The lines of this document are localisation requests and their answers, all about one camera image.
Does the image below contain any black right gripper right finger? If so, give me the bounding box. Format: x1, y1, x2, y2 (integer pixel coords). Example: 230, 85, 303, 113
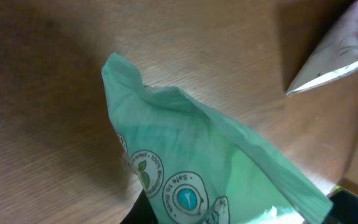
323, 190, 358, 224

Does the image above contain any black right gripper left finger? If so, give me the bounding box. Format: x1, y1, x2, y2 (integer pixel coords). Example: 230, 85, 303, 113
120, 191, 158, 224

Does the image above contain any teal wet wipes packet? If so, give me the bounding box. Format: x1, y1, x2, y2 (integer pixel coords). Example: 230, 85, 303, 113
102, 54, 333, 223

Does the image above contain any white tube brown cap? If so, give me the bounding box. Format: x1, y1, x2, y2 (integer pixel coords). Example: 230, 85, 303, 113
286, 1, 358, 95

